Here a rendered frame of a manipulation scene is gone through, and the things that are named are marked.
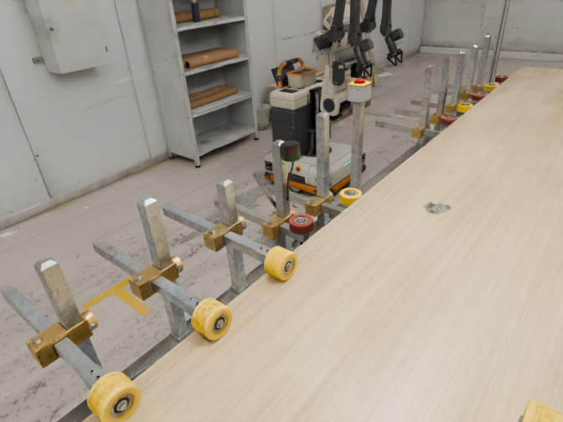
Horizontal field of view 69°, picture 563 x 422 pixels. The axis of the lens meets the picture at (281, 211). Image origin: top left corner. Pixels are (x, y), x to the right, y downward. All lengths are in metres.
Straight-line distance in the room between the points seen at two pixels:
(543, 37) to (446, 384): 8.15
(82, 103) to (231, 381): 3.23
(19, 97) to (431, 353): 3.32
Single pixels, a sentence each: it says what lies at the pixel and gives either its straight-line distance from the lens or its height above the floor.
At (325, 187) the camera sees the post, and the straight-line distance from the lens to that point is 1.61.
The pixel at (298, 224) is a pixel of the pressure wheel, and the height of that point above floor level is 0.91.
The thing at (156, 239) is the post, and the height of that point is 1.06.
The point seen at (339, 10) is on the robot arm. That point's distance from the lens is 2.86.
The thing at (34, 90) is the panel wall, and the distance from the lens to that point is 3.71.
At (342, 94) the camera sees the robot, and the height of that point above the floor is 0.80.
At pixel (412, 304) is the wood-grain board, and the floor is 0.90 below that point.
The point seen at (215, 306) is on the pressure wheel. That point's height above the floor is 0.98.
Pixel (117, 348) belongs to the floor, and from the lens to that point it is 2.36.
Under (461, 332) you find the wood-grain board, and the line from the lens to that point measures 1.03.
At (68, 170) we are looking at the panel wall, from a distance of 3.91.
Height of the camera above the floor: 1.62
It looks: 31 degrees down
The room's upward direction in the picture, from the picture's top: 4 degrees counter-clockwise
